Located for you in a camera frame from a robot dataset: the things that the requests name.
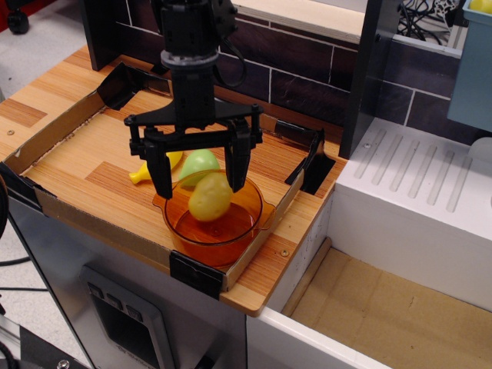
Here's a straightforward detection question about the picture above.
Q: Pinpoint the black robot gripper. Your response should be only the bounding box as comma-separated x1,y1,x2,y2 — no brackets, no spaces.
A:
125,65,263,199

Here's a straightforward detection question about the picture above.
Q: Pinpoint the yellow toy potato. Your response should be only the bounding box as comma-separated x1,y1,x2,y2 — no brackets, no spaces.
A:
188,172,233,222

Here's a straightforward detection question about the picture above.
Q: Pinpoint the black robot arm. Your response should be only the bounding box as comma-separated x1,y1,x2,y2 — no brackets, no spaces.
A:
125,1,263,199

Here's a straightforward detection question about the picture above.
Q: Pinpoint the orange transparent plastic pot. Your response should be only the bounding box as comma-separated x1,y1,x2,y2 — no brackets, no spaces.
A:
153,180,276,268

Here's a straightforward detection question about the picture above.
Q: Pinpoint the cardboard fence with black tape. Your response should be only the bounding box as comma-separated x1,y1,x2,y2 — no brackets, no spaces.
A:
1,61,345,311

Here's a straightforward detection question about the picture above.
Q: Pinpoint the green toy pear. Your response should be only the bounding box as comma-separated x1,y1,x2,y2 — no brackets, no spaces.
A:
179,149,220,186

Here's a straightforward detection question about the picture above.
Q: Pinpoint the yellow toy banana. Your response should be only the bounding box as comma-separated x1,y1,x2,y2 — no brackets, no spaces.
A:
129,151,183,185

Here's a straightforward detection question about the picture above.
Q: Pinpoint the silver toy oven front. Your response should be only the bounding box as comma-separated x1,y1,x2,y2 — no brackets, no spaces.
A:
9,198,247,368

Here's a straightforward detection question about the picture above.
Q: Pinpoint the white toy sink unit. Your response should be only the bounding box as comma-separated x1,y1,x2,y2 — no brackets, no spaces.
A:
247,119,491,368

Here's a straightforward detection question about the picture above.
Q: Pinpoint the teal plastic bin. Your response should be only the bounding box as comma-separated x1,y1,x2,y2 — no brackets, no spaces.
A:
447,1,491,131

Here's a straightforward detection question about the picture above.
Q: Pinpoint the yellow toy in bin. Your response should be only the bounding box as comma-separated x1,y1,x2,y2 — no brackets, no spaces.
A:
469,0,492,15

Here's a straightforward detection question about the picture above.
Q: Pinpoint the black vertical post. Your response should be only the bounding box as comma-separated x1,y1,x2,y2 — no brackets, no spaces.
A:
339,0,401,159

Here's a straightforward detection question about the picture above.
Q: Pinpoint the black cable bundle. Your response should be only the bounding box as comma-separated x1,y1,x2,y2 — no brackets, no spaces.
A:
395,0,466,42

